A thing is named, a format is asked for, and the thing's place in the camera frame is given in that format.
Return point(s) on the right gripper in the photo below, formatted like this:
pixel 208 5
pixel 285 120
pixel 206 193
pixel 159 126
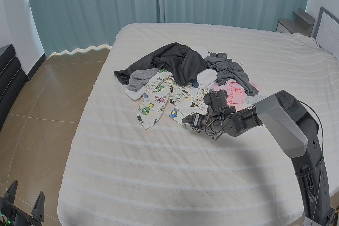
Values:
pixel 196 122

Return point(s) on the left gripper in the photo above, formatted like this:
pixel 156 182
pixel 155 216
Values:
pixel 18 219

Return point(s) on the white printed pyjama top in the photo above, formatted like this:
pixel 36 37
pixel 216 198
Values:
pixel 156 103

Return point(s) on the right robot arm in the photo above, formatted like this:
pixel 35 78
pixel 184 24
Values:
pixel 280 113

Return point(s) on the bed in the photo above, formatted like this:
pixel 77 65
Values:
pixel 185 180

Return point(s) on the pile of clothes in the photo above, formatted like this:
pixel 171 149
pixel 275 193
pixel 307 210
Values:
pixel 180 60

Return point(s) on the black cabinet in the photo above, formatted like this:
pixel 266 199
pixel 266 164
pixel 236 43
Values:
pixel 10 82

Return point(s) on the grey bedside table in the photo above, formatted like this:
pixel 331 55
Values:
pixel 294 25

